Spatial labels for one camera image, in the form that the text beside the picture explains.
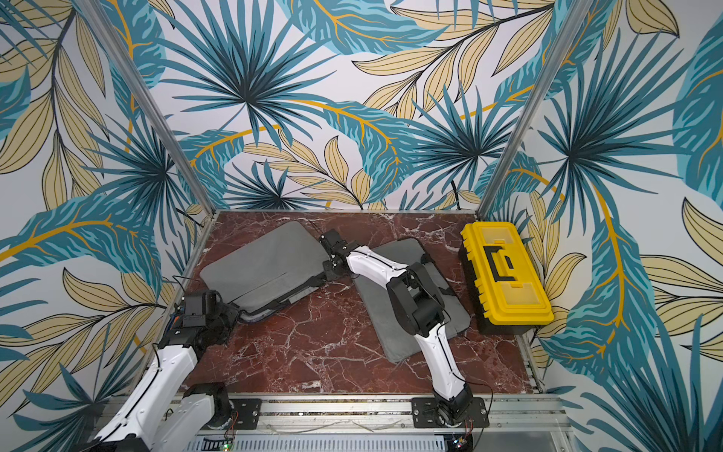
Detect grey zippered laptop bag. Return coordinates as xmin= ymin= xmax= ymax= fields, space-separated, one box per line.
xmin=201 ymin=221 xmax=329 ymax=324

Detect white ventilation grille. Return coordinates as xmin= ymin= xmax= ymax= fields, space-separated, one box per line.
xmin=186 ymin=434 xmax=447 ymax=451

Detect aluminium front rail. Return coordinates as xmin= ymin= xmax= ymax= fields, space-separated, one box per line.
xmin=232 ymin=393 xmax=574 ymax=437

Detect left aluminium frame post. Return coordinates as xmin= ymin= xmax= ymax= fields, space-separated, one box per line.
xmin=76 ymin=0 xmax=216 ymax=217

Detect aluminium frame post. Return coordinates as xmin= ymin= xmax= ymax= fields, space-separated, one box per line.
xmin=76 ymin=0 xmax=216 ymax=217
xmin=476 ymin=0 xmax=592 ymax=220

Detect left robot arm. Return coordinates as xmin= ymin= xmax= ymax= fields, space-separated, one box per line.
xmin=73 ymin=290 xmax=239 ymax=451

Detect right aluminium frame post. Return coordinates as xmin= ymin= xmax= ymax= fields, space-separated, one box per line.
xmin=476 ymin=0 xmax=592 ymax=220

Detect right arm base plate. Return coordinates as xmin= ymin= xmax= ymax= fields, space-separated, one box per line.
xmin=410 ymin=397 xmax=490 ymax=429

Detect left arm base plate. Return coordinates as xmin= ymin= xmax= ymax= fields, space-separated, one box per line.
xmin=208 ymin=399 xmax=262 ymax=431

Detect yellow black toolbox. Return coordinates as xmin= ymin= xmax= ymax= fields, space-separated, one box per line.
xmin=459 ymin=221 xmax=555 ymax=335

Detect grey laptop sleeve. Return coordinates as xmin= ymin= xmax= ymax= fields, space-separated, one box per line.
xmin=355 ymin=238 xmax=471 ymax=363

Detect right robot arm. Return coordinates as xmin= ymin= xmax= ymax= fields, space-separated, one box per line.
xmin=319 ymin=230 xmax=474 ymax=427

